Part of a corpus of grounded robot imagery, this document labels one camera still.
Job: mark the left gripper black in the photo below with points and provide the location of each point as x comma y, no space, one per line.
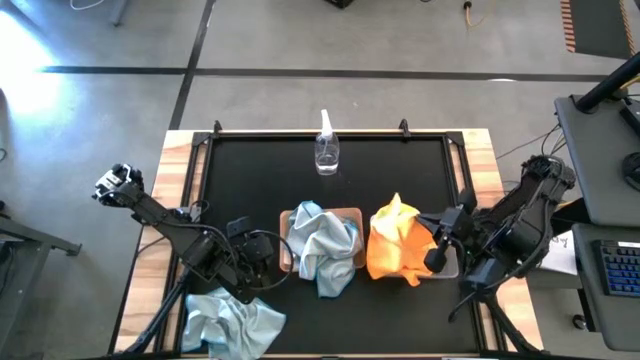
257,247

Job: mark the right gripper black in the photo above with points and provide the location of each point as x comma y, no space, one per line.
457,222

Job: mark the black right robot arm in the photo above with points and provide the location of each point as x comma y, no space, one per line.
530,210

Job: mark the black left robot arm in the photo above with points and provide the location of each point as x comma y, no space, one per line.
170,230

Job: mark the brown rectangular basket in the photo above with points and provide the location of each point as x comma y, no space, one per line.
284,250

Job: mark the grey rectangular basket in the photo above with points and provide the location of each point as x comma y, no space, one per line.
452,265

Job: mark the black table mat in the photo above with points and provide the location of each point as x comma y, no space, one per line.
260,165

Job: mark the clear spray bottle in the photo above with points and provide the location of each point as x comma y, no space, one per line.
327,155

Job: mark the white paper sheet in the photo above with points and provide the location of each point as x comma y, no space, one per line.
562,255

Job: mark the black desk support beam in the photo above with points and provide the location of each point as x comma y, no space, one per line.
570,215

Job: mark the grey keyboard tray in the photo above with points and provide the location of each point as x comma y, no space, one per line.
585,300

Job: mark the black caster wheel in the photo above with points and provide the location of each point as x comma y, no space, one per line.
579,321

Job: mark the grey desk top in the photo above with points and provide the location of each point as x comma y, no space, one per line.
595,150

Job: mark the backlit black keyboard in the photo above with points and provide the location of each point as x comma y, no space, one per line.
620,267

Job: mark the black round desk object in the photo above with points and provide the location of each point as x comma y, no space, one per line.
634,172

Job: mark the black round pole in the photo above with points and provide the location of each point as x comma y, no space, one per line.
605,87

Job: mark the grey side table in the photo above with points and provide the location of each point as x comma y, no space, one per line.
30,240

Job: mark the black mat with striped edge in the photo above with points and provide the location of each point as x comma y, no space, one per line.
600,25

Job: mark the grey metal leg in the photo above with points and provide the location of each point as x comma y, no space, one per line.
120,12

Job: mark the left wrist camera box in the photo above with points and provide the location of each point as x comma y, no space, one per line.
239,226

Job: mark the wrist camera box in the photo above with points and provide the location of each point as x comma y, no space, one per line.
467,200
239,226

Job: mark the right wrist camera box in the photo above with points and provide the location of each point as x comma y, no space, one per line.
467,200

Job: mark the black frame clamp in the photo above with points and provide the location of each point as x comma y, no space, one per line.
217,129
404,128

